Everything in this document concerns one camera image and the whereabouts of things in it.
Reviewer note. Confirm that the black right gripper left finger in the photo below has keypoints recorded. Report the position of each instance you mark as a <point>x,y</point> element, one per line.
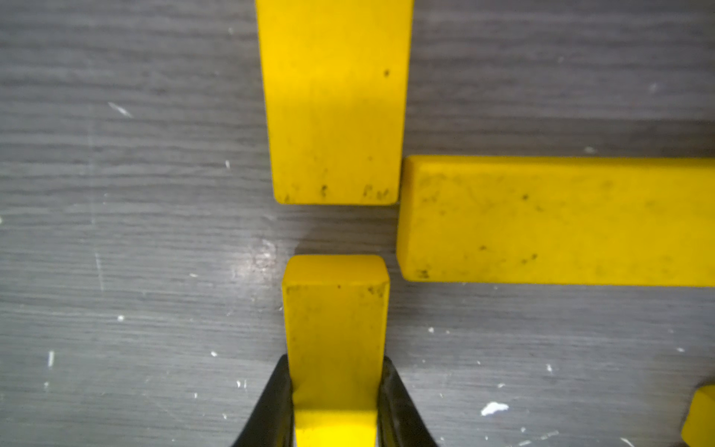
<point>271,421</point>

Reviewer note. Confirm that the yellow block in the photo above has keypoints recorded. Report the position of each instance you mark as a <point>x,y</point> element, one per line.
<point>581,221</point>
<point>335,76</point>
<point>699,425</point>
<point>335,311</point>

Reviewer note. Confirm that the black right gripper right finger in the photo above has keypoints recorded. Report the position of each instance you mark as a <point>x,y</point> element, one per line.
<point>399,422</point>

